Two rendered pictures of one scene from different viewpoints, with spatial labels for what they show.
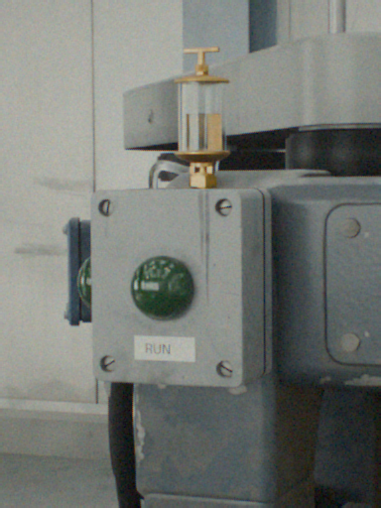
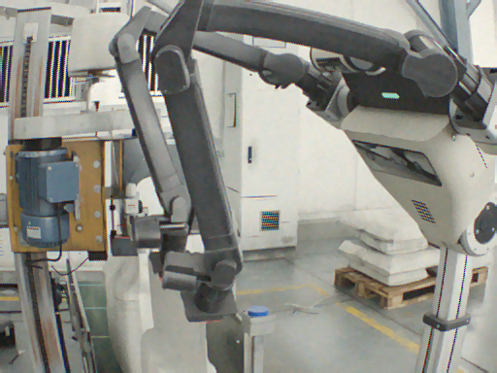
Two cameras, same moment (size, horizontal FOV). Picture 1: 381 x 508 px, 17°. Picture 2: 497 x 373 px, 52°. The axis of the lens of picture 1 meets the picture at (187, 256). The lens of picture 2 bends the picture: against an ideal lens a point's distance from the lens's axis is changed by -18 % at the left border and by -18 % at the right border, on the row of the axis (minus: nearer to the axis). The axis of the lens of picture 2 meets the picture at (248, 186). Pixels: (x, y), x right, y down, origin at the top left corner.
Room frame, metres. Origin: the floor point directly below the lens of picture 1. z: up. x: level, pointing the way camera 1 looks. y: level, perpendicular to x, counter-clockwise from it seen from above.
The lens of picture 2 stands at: (1.67, 1.36, 1.44)
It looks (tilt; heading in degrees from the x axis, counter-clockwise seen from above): 8 degrees down; 229
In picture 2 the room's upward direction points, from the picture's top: 1 degrees clockwise
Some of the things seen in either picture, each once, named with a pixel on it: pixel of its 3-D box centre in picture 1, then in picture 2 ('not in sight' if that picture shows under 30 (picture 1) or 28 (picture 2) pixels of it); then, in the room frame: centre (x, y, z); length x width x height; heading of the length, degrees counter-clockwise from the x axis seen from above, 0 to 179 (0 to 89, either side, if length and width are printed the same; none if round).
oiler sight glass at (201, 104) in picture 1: (201, 117); not in sight; (0.67, -0.01, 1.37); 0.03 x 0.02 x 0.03; 69
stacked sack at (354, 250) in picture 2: not in sight; (381, 247); (-2.11, -1.32, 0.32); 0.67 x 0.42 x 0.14; 163
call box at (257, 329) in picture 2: not in sight; (257, 322); (0.57, 0.16, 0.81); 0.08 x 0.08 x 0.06; 69
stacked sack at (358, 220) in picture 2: not in sight; (382, 219); (-2.11, -1.32, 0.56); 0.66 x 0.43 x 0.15; 156
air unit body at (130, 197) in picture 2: not in sight; (132, 212); (0.86, -0.02, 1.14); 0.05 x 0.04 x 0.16; 159
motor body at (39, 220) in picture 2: not in sight; (43, 196); (1.15, -0.03, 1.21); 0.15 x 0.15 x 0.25
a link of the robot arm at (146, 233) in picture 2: not in sight; (157, 221); (0.96, 0.26, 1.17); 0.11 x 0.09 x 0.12; 159
